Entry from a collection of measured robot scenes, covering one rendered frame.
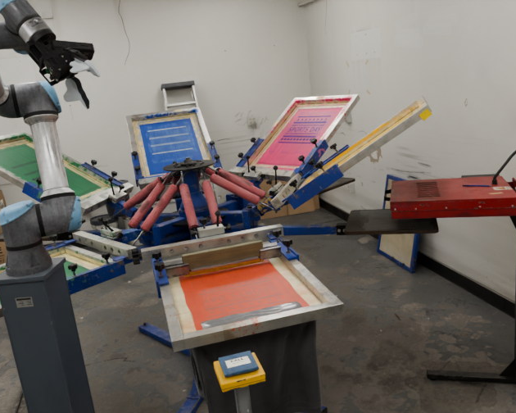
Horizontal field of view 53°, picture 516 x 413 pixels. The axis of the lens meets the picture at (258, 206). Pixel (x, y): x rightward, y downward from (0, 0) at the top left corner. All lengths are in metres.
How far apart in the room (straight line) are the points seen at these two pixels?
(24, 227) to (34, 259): 0.12
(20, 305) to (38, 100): 0.70
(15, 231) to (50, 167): 0.24
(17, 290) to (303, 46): 5.28
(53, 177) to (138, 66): 4.41
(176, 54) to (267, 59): 1.09
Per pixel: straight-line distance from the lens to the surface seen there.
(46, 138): 1.95
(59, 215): 1.90
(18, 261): 1.93
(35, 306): 1.95
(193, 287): 2.17
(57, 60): 1.49
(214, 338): 1.72
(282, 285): 2.08
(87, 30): 6.28
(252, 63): 6.45
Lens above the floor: 1.77
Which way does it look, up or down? 14 degrees down
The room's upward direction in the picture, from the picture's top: 6 degrees counter-clockwise
